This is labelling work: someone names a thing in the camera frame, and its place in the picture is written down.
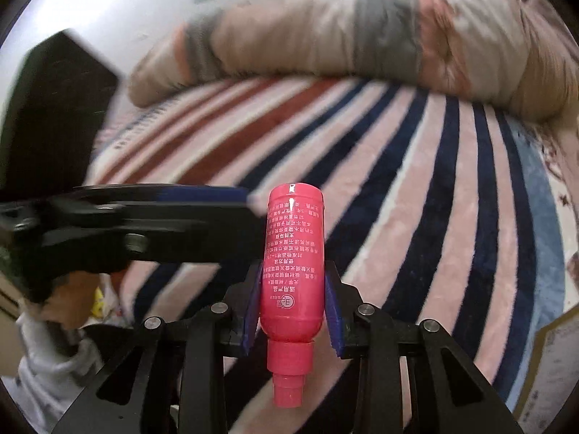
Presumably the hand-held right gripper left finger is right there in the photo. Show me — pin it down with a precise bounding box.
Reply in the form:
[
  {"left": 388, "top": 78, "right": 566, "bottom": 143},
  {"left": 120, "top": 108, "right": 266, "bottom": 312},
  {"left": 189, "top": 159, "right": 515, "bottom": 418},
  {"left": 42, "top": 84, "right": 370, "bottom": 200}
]
[{"left": 52, "top": 260, "right": 264, "bottom": 434}]

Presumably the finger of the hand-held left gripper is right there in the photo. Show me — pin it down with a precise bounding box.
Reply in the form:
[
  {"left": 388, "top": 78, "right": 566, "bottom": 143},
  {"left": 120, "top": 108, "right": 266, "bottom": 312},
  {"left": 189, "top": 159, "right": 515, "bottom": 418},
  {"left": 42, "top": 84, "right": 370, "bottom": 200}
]
[
  {"left": 77, "top": 183, "right": 254, "bottom": 211},
  {"left": 43, "top": 205, "right": 272, "bottom": 264}
]

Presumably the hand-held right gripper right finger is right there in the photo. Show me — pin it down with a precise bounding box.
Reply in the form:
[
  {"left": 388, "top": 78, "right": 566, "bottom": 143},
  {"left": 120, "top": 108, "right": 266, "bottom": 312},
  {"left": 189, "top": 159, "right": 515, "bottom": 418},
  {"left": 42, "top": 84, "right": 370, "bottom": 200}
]
[{"left": 322, "top": 261, "right": 525, "bottom": 434}]

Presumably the pink plastic bottle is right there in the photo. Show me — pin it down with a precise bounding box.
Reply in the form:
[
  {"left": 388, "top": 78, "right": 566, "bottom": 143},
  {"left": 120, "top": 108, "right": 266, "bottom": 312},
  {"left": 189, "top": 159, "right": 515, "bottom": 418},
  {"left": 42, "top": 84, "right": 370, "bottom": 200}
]
[{"left": 259, "top": 182, "right": 325, "bottom": 408}]

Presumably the brown cardboard box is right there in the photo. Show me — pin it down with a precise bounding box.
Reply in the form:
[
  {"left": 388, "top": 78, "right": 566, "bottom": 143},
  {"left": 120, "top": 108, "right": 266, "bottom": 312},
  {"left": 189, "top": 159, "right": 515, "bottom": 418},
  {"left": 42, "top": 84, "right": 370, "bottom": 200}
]
[{"left": 513, "top": 310, "right": 579, "bottom": 426}]

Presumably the person's left hand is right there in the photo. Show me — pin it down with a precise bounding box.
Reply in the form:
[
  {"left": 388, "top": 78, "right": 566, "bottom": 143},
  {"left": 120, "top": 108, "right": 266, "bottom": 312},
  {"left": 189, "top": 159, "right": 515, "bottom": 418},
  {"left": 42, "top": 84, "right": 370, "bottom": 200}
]
[{"left": 43, "top": 269, "right": 104, "bottom": 331}]

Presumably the striped pink blanket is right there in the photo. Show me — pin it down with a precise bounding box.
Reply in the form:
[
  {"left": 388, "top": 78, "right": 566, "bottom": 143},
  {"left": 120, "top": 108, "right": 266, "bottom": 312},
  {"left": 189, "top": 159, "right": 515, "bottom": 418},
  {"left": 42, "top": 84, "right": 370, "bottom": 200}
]
[{"left": 86, "top": 77, "right": 562, "bottom": 417}]

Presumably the rolled pink grey duvet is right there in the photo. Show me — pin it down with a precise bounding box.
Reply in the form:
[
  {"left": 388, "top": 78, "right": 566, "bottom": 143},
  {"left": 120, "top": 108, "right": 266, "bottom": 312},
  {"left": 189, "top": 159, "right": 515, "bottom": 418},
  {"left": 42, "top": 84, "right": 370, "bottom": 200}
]
[{"left": 127, "top": 0, "right": 579, "bottom": 123}]

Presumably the printed bed sheet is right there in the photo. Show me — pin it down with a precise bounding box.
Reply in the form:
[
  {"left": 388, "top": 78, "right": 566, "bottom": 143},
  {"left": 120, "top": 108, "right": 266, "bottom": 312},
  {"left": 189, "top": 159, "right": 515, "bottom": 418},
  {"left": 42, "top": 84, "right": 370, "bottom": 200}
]
[{"left": 511, "top": 113, "right": 579, "bottom": 322}]

